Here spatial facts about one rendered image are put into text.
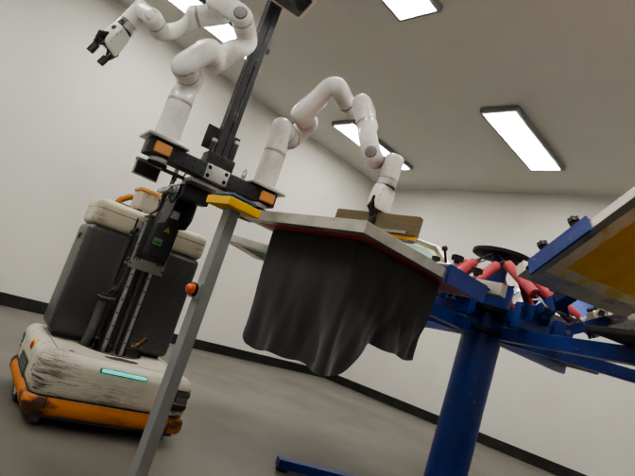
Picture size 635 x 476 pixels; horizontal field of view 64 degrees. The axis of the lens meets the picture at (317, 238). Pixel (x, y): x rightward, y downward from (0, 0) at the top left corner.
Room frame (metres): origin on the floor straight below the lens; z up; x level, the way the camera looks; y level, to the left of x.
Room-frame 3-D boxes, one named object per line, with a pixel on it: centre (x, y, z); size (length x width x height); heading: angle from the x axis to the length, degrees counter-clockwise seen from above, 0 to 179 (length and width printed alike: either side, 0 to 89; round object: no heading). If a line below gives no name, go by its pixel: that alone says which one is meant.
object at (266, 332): (1.72, 0.01, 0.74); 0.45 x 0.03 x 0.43; 44
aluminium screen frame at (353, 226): (1.93, -0.20, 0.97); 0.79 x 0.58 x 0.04; 134
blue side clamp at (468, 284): (1.89, -0.57, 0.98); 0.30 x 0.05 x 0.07; 134
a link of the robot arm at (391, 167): (1.94, -0.16, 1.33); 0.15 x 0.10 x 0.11; 69
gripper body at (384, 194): (1.92, -0.19, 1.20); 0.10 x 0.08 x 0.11; 134
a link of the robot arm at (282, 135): (2.11, 0.28, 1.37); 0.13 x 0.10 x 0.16; 159
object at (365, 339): (1.74, -0.31, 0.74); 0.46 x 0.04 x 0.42; 134
